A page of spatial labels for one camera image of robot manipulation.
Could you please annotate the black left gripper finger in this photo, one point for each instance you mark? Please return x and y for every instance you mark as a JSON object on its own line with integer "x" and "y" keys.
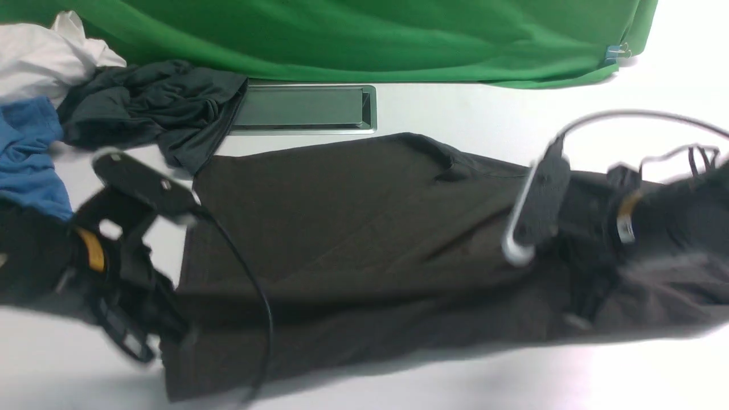
{"x": 123, "y": 323}

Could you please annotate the metal table cable hatch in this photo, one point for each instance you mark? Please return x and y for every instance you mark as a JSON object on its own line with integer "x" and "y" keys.
{"x": 291, "y": 109}

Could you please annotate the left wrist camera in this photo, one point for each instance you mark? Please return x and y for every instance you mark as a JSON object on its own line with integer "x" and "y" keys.
{"x": 166, "y": 197}

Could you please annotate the blue binder clip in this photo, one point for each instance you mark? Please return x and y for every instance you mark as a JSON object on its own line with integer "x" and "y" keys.
{"x": 614, "y": 53}

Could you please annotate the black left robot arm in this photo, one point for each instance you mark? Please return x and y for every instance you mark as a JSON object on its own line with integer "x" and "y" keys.
{"x": 42, "y": 269}

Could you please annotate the gray long-sleeve top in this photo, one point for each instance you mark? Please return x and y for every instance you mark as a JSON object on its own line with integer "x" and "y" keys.
{"x": 376, "y": 249}

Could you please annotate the dark teal crumpled shirt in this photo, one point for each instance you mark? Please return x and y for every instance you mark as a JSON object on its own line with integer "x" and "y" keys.
{"x": 185, "y": 110}

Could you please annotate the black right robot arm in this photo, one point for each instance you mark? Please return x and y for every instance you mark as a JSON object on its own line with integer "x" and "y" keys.
{"x": 666, "y": 221}

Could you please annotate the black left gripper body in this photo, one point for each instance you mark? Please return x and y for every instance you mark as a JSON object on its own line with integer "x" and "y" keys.
{"x": 111, "y": 226}

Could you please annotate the white crumpled shirt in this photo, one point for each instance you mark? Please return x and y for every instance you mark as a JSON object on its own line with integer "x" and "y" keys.
{"x": 39, "y": 61}

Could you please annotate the blue crumpled t-shirt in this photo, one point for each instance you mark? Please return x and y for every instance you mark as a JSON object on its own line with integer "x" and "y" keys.
{"x": 28, "y": 129}

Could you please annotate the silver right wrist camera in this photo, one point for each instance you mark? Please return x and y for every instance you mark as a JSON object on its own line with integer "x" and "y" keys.
{"x": 534, "y": 217}

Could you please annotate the green backdrop cloth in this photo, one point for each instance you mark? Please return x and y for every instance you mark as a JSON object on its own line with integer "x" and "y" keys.
{"x": 514, "y": 44}

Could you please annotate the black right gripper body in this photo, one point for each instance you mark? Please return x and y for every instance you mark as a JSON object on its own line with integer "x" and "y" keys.
{"x": 589, "y": 243}

